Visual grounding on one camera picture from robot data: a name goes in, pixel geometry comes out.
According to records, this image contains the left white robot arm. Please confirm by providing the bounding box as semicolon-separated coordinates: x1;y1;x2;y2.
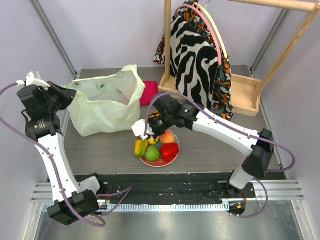
17;80;107;226

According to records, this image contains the fake orange green mango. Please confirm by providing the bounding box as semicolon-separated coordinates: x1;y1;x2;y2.
134;139;149;158

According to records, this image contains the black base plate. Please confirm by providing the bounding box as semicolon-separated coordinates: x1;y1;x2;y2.
72;171;286;205

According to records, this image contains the translucent plastic bag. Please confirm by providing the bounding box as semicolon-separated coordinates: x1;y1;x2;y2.
64;64;146;137

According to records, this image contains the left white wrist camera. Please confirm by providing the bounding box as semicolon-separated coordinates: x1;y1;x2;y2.
16;70;50;90

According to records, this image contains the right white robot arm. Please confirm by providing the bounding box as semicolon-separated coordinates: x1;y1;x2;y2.
148;92;274;198

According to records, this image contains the wooden clothes rack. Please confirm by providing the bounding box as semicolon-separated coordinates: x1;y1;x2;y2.
158;0;320;117

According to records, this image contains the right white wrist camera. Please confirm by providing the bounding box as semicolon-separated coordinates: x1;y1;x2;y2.
131;119;154;140

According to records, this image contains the red and teal plate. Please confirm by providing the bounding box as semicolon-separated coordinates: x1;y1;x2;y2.
138;130;180;168

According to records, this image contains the red folded cloth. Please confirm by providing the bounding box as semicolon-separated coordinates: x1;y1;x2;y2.
140;81;159;106

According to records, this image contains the fake yellow fruit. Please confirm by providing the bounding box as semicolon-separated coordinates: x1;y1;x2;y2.
148;136;160;146

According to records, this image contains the orange grey patterned garment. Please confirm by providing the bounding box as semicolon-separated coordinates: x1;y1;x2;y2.
153;0;235;122

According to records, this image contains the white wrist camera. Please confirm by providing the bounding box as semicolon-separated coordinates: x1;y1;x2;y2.
131;119;154;140
16;70;50;90

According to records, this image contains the black white patterned garment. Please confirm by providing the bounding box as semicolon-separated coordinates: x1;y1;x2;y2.
170;15;219;109

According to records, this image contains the fake green custard apple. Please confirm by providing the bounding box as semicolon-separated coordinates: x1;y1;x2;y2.
144;145;161;162

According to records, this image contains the fake orange pineapple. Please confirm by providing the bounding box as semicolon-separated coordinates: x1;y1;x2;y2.
148;111;161;119

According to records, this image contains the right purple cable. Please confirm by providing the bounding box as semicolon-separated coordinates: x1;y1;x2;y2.
144;92;297;219

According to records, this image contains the cream hanger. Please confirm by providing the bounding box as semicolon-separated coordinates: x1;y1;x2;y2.
195;2;229;59

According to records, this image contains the fake peach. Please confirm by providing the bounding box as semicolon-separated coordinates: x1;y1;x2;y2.
159;131;176;144

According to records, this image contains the fake red fruit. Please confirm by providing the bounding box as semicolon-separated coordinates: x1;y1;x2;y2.
160;143;179;163

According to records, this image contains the pink hanger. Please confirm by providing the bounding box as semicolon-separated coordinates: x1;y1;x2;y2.
175;4;222;66

